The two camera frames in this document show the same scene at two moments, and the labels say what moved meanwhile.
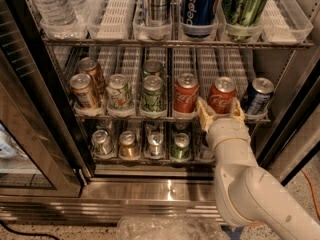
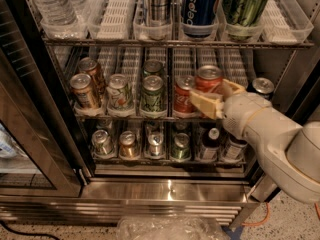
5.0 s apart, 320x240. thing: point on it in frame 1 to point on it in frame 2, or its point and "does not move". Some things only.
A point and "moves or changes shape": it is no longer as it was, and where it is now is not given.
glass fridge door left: [38, 154] does not move
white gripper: [227, 129] to [240, 114]
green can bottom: [180, 149] does not move
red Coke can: [221, 93] moves or changes shape
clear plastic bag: [168, 228] does not move
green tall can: [242, 5] does not move
